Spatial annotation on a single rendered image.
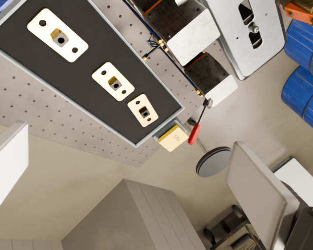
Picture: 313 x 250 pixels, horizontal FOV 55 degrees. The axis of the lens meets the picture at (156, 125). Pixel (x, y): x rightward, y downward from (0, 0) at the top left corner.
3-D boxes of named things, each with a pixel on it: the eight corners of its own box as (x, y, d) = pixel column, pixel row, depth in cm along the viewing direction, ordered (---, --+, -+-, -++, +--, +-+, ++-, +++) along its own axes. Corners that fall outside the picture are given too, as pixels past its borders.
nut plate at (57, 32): (89, 45, 45) (91, 49, 45) (71, 62, 46) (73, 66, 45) (45, 5, 39) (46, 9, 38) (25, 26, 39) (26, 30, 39)
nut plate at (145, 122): (158, 116, 63) (160, 120, 62) (142, 126, 63) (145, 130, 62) (143, 92, 56) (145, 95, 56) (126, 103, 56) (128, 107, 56)
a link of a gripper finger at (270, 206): (285, 200, 13) (301, 202, 13) (233, 140, 20) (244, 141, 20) (268, 256, 14) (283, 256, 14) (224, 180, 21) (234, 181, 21)
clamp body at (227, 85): (178, 29, 108) (238, 88, 85) (152, 51, 109) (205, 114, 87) (169, 15, 102) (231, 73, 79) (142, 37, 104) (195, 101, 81)
